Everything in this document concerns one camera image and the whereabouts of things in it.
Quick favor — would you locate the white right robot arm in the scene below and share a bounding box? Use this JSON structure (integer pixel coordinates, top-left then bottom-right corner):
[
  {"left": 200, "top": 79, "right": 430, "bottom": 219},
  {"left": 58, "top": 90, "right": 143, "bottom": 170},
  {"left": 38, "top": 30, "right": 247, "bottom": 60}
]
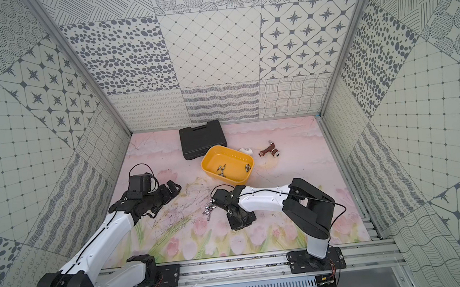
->
[{"left": 212, "top": 178, "right": 337, "bottom": 259}]

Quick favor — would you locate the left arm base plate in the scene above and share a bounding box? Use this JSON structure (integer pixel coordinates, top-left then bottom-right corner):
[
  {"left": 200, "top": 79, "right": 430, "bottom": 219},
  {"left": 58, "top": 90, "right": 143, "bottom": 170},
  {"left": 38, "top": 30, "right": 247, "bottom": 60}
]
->
[{"left": 127, "top": 254, "right": 181, "bottom": 287}]

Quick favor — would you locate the yellow plastic storage box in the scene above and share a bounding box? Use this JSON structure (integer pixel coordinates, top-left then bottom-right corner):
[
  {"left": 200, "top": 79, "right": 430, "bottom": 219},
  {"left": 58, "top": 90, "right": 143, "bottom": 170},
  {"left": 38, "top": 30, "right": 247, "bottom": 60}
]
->
[{"left": 201, "top": 145, "right": 255, "bottom": 186}]

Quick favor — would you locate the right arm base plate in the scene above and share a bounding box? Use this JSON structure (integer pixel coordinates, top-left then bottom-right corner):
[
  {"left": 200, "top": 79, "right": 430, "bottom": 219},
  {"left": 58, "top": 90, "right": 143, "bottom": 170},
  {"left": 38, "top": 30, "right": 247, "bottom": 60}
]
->
[{"left": 286, "top": 246, "right": 347, "bottom": 274}]

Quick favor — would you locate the pile of metal bits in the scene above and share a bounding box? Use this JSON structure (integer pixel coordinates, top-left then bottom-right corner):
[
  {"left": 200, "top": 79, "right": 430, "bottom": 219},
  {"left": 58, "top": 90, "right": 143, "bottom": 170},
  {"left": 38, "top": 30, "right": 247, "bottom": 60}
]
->
[{"left": 203, "top": 201, "right": 216, "bottom": 221}]

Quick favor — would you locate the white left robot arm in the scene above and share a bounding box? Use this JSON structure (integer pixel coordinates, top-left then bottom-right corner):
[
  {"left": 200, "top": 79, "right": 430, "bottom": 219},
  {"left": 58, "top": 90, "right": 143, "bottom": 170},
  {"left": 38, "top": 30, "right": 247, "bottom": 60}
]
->
[{"left": 37, "top": 173, "right": 181, "bottom": 287}]

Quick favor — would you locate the aluminium mounting rail frame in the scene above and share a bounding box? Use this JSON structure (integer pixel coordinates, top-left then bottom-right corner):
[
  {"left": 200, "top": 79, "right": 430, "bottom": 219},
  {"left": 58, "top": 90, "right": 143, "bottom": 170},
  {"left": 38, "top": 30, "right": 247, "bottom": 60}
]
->
[{"left": 92, "top": 209, "right": 409, "bottom": 287}]

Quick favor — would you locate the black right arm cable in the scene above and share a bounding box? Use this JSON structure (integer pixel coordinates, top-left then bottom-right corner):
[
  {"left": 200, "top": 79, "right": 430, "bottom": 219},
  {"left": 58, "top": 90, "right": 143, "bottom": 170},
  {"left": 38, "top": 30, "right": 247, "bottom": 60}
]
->
[{"left": 251, "top": 179, "right": 350, "bottom": 251}]

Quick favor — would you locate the brown water tap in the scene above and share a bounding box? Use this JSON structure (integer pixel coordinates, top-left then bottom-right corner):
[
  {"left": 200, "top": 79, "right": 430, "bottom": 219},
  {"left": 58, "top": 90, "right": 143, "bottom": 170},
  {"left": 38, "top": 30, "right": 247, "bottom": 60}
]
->
[{"left": 258, "top": 141, "right": 280, "bottom": 158}]

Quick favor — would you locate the black plastic tool case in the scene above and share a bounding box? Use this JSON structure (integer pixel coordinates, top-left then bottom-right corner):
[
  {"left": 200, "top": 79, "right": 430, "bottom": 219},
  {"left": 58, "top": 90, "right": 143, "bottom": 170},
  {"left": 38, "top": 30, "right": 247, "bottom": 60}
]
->
[{"left": 178, "top": 120, "right": 227, "bottom": 160}]

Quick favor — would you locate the white pipe tee fitting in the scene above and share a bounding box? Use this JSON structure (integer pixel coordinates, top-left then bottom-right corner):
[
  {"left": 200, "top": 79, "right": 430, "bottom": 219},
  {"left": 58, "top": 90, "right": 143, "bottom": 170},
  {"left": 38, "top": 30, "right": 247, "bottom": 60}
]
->
[{"left": 239, "top": 148, "right": 253, "bottom": 155}]

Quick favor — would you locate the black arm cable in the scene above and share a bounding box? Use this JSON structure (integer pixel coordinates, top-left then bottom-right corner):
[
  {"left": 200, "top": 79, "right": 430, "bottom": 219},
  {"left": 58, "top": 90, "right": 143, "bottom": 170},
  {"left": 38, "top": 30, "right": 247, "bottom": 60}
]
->
[
  {"left": 251, "top": 179, "right": 350, "bottom": 251},
  {"left": 31, "top": 209, "right": 128, "bottom": 287}
]

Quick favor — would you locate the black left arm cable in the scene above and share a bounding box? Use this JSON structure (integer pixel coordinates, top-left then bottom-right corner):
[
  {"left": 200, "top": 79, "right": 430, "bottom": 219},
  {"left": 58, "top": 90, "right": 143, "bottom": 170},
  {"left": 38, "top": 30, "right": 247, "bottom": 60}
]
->
[{"left": 31, "top": 209, "right": 128, "bottom": 287}]

